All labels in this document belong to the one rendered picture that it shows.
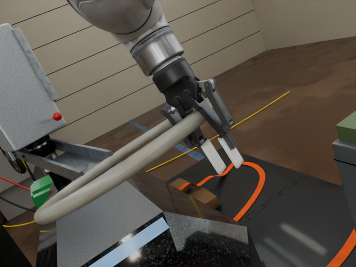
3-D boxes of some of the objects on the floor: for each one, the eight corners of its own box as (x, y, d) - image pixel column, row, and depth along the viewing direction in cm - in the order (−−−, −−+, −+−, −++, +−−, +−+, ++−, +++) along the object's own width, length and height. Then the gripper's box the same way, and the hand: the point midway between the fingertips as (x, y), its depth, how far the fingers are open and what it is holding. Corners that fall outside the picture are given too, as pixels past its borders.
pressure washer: (60, 228, 300) (12, 154, 274) (92, 213, 302) (47, 139, 275) (52, 250, 267) (-4, 169, 240) (88, 232, 268) (36, 150, 242)
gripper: (207, 38, 55) (272, 145, 57) (150, 81, 65) (207, 170, 68) (188, 45, 49) (262, 164, 51) (129, 92, 59) (193, 188, 62)
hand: (222, 153), depth 59 cm, fingers closed on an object, 4 cm apart
